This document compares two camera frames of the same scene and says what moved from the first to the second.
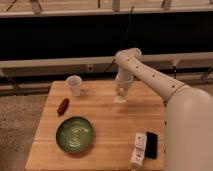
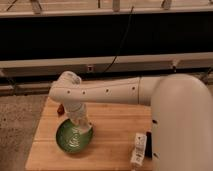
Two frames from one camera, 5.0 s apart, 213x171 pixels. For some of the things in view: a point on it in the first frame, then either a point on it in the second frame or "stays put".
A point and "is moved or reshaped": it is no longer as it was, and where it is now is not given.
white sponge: x=118 y=99 is moved or reshaped
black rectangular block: x=151 y=146 stays put
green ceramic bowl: x=74 y=134 stays put
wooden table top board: x=114 y=126 stays put
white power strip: x=139 y=149 stays put
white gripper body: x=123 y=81 to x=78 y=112
